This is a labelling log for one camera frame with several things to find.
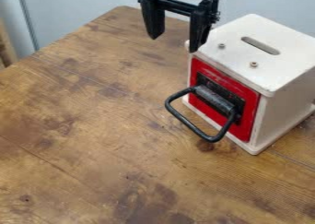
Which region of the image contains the white wooden drawer cabinet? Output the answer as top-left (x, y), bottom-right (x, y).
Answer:
top-left (188, 14), bottom-right (315, 155)

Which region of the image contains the black metal drawer handle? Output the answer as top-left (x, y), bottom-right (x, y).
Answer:
top-left (164, 72), bottom-right (247, 144)

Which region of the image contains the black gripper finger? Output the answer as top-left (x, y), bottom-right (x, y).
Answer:
top-left (189, 0), bottom-right (220, 53)
top-left (139, 0), bottom-right (165, 40)

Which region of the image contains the wooden chair at left edge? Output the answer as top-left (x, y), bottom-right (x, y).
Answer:
top-left (0, 18), bottom-right (18, 69)

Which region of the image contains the red wooden drawer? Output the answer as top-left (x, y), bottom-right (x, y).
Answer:
top-left (187, 55), bottom-right (261, 144)

